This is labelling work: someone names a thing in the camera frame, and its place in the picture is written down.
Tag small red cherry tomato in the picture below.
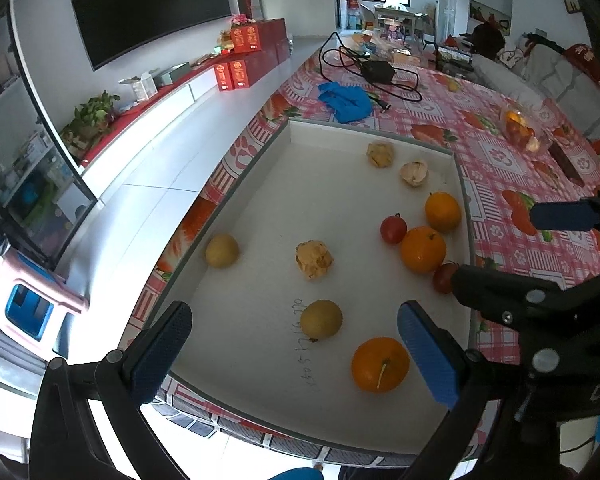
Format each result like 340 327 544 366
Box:
432 262 460 295

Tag orange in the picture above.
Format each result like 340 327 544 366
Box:
400 226 446 274
424 192 462 233
350 337 411 393

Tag tan walnut front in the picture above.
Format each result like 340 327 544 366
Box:
399 160 429 188

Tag tan walnut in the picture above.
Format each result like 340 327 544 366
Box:
366 142 394 169
399 160 429 188

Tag brown kiwi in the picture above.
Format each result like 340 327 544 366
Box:
300 299 343 341
204 233 240 269

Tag large tan round fruit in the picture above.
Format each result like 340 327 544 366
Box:
296 240 334 281

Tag dark red phone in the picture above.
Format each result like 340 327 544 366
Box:
548 142 584 188

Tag clear glass fruit bowl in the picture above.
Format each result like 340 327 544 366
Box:
500 106 552 157

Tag pink plastic stool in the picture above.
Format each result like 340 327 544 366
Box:
0 247 90 361

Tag grey sofa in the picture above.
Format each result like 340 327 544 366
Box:
519 44 600 141

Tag red embroidered cushion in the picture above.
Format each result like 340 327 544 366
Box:
564 44 600 87

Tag small fruit far table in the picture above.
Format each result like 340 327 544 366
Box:
446 78 460 92

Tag person in black seated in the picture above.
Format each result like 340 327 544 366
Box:
469 23 506 62

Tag white shallow box tray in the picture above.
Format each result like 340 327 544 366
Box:
155 120 471 460

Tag black power adapter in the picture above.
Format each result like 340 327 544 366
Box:
360 60 396 84

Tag blue crumpled glove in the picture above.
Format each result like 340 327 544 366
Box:
318 81 373 124

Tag green potted plant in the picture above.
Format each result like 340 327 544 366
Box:
60 91 120 158

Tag red gift boxes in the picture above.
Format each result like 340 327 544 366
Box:
213 18 290 91

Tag black adapter cable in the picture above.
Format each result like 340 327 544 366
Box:
319 30 424 111

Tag black wall television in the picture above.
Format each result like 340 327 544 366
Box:
66 0 233 73

